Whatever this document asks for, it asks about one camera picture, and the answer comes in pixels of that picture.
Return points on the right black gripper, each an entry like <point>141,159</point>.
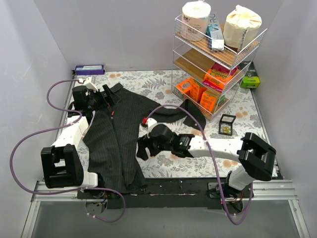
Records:
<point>147,144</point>

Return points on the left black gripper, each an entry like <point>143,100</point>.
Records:
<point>101,94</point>

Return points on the black pinstriped shirt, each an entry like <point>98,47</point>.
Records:
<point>112,137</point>

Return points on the gold brooch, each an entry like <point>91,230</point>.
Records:
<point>226,130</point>

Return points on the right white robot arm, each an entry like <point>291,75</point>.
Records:
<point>256,157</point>

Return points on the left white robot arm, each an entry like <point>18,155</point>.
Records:
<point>61,163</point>

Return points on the black brooch display box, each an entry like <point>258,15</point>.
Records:
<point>226,120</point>

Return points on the purple flat box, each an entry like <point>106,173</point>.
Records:
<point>84,70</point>

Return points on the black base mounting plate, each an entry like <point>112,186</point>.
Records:
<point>175,193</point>

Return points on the orange box left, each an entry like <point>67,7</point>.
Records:
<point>191,88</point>

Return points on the orange pink snack box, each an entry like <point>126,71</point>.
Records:
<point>218,76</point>

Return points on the white toilet paper roll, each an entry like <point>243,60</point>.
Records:
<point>195,18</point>

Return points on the blue white toothpaste box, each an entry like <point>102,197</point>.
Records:
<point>214,33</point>

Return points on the green black box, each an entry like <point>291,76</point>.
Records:
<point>251,79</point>

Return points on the cream toilet paper roll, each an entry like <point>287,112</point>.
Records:
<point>241,27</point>

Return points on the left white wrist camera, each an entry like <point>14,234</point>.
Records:
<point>89,84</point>

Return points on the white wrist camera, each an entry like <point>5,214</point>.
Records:
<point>89,84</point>
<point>149,123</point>

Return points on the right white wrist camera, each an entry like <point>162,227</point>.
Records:
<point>149,123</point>

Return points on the aluminium frame rail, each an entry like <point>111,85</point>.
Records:
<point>50,195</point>

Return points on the white wire shelf rack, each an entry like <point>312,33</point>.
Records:
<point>194,59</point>

